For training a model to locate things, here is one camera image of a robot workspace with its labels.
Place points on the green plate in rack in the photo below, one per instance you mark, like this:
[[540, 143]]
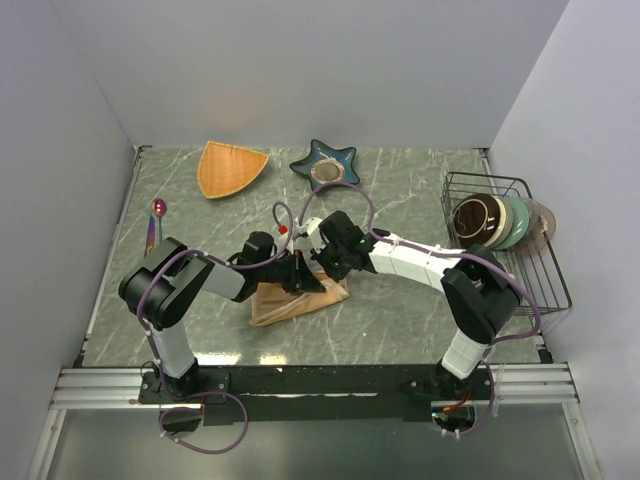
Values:
[[520, 223]]

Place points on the blue star-shaped dish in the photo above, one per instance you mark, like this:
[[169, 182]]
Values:
[[324, 164]]

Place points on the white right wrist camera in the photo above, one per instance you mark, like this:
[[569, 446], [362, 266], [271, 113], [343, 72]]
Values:
[[308, 236]]

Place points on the black wire dish rack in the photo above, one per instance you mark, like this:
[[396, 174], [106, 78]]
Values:
[[540, 274]]

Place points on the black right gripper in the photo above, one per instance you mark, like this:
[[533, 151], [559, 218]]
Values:
[[336, 275]]

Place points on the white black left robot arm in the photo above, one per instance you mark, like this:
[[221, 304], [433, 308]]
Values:
[[161, 289]]

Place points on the iridescent spoon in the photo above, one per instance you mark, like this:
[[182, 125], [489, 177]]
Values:
[[159, 209]]

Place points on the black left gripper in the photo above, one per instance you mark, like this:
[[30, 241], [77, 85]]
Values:
[[301, 279]]

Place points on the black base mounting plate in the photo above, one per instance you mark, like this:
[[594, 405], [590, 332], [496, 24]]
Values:
[[229, 394]]

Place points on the peach satin napkin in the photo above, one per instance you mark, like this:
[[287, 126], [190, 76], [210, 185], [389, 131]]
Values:
[[272, 304]]

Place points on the orange woven shield tray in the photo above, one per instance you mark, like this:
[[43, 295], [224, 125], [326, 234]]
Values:
[[225, 169]]

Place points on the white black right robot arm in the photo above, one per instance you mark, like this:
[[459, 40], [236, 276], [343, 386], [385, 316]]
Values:
[[480, 294]]

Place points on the brown bowl in rack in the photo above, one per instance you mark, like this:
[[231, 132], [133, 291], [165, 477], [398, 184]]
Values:
[[479, 219]]

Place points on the iridescent knife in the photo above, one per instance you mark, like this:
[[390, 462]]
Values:
[[150, 236]]

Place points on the aluminium frame rail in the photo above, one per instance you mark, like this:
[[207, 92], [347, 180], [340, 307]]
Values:
[[118, 389]]

